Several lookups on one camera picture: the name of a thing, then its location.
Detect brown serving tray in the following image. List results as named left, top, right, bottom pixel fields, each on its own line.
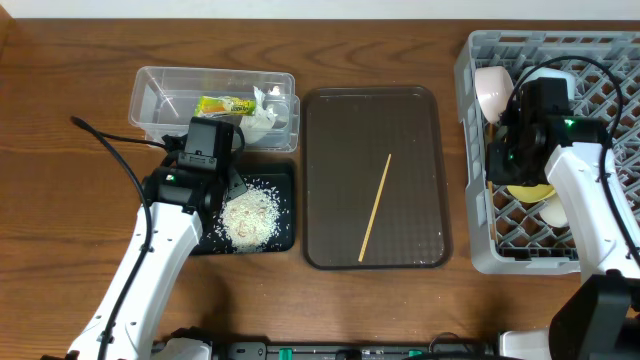
left=303, top=86, right=453, bottom=270

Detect wooden chopstick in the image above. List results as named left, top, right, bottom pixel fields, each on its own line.
left=485, top=124, right=498, bottom=243
left=358, top=153, right=392, bottom=263

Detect clear plastic bin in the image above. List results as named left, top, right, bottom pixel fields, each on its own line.
left=129, top=66, right=300, bottom=153

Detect black tray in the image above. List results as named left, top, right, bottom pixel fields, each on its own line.
left=191, top=163, right=296, bottom=256

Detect pale green cup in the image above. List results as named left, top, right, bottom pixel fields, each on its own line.
left=539, top=194, right=568, bottom=228

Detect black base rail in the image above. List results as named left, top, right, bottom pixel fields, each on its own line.
left=149, top=327, right=501, bottom=360

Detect white tissue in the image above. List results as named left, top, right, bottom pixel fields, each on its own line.
left=240, top=87, right=276, bottom=144

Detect rice food waste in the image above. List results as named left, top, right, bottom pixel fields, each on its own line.
left=208, top=177, right=292, bottom=253

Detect yellow plate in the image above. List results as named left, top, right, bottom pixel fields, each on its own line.
left=507, top=184, right=555, bottom=203

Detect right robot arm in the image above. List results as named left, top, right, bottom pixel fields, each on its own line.
left=486, top=110, right=639, bottom=359

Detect grey dishwasher rack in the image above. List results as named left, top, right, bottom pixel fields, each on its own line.
left=454, top=30, right=639, bottom=275

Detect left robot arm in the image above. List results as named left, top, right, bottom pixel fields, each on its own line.
left=65, top=128, right=246, bottom=359

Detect light blue bowl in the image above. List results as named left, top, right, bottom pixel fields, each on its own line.
left=518, top=66, right=576, bottom=101

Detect green snack wrapper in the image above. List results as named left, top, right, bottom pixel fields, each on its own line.
left=194, top=96, right=256, bottom=118

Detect pink bowl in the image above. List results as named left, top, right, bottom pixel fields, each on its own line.
left=474, top=66, right=514, bottom=124

